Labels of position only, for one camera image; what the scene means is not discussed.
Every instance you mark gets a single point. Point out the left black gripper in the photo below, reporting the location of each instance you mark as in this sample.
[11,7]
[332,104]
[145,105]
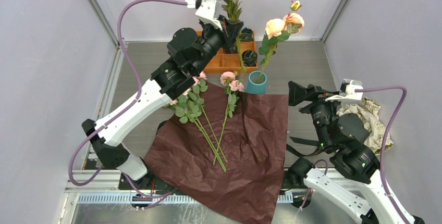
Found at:
[228,34]

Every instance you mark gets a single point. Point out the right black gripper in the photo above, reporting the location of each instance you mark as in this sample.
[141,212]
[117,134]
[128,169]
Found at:
[296,91]

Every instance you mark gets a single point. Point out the black printed ribbon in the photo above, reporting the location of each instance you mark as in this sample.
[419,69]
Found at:
[305,147]

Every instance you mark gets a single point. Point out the orange rose stem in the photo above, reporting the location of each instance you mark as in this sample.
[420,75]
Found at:
[231,5]

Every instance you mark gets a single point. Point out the peach rose stem with bud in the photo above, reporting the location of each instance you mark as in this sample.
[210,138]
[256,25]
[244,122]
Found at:
[277,31]

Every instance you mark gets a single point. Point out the dark red wrapping paper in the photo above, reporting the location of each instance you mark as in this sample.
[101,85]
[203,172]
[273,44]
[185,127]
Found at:
[246,187]

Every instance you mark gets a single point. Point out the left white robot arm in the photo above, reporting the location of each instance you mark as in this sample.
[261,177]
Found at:
[189,55]

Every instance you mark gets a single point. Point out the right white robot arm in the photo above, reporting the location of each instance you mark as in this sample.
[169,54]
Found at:
[343,137]

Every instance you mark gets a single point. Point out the teal vase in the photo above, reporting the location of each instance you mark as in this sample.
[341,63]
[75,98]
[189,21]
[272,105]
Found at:
[257,83]

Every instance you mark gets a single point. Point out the orange compartment tray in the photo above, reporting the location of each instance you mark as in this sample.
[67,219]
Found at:
[223,62]

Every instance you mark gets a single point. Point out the dark teal rolled sock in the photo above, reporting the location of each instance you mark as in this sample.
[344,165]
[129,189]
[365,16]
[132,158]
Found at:
[246,35]

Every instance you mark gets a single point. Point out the dark green rolled sock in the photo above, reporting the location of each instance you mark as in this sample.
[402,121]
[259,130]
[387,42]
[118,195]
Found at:
[249,58]

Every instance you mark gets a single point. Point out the two pink roses stem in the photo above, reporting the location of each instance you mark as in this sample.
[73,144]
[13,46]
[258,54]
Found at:
[232,87]

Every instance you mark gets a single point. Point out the crumpled printed cloth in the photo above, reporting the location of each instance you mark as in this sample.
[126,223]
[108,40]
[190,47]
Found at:
[367,110]

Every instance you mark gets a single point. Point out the cream peach roses stem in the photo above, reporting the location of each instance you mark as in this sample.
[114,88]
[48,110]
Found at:
[189,108]

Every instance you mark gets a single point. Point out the small electronics board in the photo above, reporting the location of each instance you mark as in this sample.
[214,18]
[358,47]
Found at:
[137,198]

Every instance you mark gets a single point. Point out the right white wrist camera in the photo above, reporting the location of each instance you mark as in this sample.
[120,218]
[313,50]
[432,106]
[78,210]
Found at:
[348,91]

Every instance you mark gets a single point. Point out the perforated metal rail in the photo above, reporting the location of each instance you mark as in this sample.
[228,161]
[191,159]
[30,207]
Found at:
[125,198]

